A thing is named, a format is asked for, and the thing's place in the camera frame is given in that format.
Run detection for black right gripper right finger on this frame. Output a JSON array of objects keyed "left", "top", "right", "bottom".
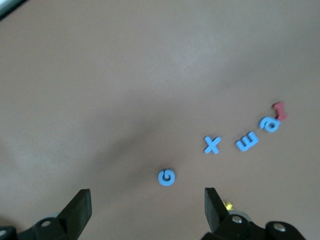
[{"left": 202, "top": 187, "right": 307, "bottom": 240}]

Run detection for blue foam letter G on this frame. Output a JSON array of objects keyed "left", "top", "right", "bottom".
[{"left": 157, "top": 167, "right": 176, "bottom": 188}]

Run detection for blue foam letter a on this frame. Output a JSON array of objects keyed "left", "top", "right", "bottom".
[{"left": 258, "top": 116, "right": 280, "bottom": 134}]

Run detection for blue foam letter m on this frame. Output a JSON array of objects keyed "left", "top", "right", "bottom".
[{"left": 234, "top": 131, "right": 260, "bottom": 153}]

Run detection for red foam letter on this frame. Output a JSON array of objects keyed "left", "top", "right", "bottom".
[{"left": 271, "top": 101, "right": 288, "bottom": 121}]

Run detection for brown table cover sheet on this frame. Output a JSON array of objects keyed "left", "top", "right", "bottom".
[{"left": 0, "top": 0, "right": 320, "bottom": 240}]

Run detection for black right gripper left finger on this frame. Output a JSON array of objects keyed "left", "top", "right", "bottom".
[{"left": 0, "top": 188, "right": 93, "bottom": 240}]

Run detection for blue foam letter x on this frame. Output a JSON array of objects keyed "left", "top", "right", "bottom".
[{"left": 202, "top": 135, "right": 222, "bottom": 155}]

